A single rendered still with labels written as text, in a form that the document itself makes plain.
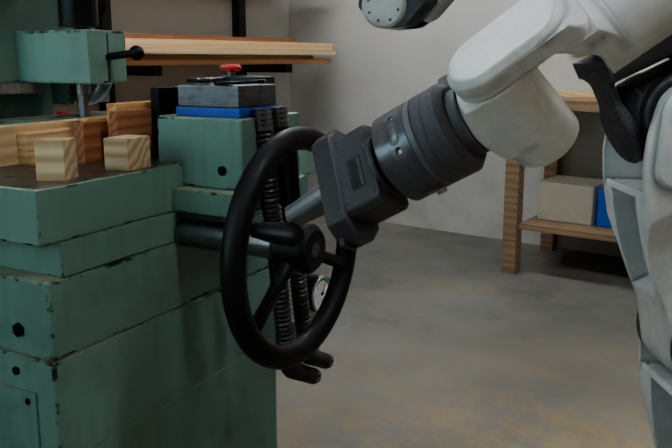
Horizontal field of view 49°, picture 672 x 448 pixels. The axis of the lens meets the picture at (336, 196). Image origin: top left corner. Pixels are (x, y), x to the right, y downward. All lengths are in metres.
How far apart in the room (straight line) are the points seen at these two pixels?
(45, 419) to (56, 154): 0.29
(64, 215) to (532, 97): 0.50
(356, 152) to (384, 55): 3.96
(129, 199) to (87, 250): 0.08
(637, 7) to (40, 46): 0.76
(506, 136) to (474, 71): 0.07
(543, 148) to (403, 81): 3.93
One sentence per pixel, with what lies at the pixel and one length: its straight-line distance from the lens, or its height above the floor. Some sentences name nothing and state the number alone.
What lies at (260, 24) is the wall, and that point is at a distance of 4.88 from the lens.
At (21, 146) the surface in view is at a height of 0.92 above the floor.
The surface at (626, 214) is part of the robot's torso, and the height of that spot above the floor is 0.80.
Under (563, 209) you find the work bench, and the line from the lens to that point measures 3.75.
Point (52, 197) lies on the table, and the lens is 0.83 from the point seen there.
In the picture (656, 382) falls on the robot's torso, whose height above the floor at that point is 0.52.
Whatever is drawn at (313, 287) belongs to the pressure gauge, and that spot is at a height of 0.68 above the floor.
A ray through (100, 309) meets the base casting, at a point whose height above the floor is 0.75.
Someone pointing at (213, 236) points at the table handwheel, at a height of 0.81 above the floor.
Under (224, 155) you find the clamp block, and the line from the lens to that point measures 0.93.
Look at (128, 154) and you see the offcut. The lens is 0.92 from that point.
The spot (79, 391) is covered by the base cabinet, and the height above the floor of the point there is 0.66.
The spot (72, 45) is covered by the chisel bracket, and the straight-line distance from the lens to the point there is 1.04.
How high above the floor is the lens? 1.03
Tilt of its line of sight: 11 degrees down
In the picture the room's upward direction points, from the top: straight up
